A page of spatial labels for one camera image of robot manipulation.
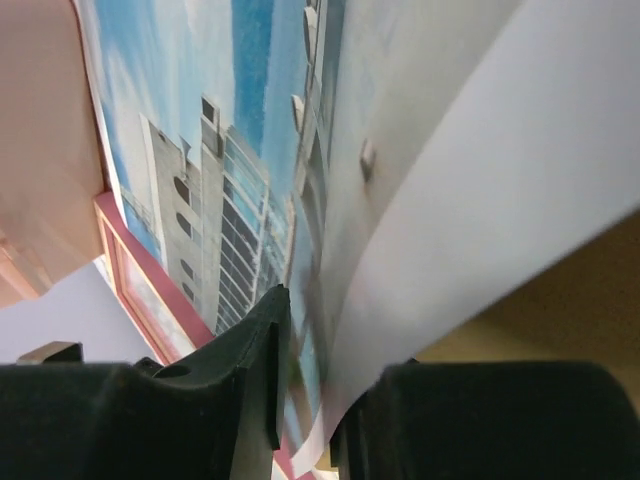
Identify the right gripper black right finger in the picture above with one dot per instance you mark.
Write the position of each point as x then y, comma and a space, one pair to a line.
490, 420

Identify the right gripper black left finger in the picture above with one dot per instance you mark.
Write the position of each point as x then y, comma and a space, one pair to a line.
55, 421

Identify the pink wooden picture frame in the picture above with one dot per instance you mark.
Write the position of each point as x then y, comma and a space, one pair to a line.
150, 290

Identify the brown fibreboard backing board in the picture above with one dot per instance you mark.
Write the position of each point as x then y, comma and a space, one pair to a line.
585, 307

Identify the building photo print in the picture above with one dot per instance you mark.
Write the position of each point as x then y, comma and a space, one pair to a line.
400, 166

